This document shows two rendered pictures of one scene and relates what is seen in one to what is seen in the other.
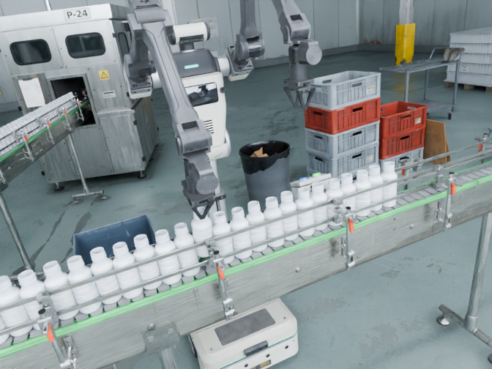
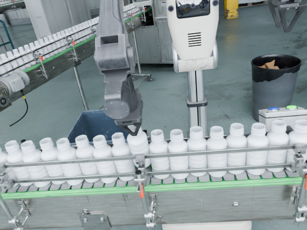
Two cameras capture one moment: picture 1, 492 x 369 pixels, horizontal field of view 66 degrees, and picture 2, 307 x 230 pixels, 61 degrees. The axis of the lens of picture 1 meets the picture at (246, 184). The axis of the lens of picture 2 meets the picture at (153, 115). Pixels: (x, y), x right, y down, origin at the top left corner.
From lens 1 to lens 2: 0.49 m
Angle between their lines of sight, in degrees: 26
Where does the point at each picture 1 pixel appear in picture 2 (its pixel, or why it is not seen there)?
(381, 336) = not seen: outside the picture
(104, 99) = (161, 7)
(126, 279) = (65, 170)
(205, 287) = (134, 195)
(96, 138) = (152, 36)
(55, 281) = (12, 157)
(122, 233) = not seen: hidden behind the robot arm
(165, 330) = (97, 218)
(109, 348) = (53, 216)
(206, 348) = not seen: hidden behind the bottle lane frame
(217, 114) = (207, 27)
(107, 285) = (52, 170)
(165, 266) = (99, 167)
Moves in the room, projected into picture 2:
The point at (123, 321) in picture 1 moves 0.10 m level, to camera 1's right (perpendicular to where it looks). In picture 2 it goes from (62, 201) to (86, 208)
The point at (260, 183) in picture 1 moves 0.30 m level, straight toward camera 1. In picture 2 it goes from (263, 91) to (259, 106)
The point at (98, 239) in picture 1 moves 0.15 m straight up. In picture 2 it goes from (99, 118) to (92, 94)
